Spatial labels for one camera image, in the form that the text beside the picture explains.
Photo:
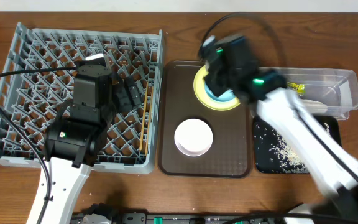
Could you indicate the grey dishwasher rack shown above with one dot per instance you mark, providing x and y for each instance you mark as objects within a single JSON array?
[{"x": 42, "y": 61}]

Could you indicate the wooden chopstick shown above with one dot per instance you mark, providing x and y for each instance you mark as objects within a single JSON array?
[
  {"x": 143, "y": 116},
  {"x": 149, "y": 121}
]

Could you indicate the clear plastic bin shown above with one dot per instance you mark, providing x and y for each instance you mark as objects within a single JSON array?
[{"x": 337, "y": 88}]

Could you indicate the yellow plate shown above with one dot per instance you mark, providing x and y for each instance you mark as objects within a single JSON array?
[{"x": 198, "y": 86}]

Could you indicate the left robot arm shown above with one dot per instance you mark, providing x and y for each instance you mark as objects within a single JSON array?
[{"x": 77, "y": 134}]

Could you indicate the black tray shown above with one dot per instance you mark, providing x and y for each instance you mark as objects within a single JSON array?
[{"x": 266, "y": 155}]

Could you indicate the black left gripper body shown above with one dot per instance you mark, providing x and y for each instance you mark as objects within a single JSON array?
[{"x": 120, "y": 94}]

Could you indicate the white napkin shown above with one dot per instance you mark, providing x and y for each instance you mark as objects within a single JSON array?
[{"x": 315, "y": 107}]

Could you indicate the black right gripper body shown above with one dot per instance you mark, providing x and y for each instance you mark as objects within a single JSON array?
[{"x": 234, "y": 78}]

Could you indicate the light blue bowl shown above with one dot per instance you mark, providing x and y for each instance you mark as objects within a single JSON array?
[{"x": 225, "y": 97}]

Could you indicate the white bowl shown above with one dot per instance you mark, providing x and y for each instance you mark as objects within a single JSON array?
[{"x": 193, "y": 137}]

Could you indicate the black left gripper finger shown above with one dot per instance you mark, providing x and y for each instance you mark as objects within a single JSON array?
[
  {"x": 121, "y": 93},
  {"x": 133, "y": 92}
]

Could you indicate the green orange snack wrapper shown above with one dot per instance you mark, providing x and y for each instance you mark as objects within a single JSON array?
[{"x": 299, "y": 88}]

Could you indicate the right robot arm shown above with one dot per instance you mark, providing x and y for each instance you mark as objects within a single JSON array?
[{"x": 334, "y": 171}]

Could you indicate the rice food scraps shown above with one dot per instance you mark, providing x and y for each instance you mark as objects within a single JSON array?
[{"x": 284, "y": 155}]

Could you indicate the black equipment at bottom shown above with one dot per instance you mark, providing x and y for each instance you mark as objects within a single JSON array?
[{"x": 103, "y": 213}]

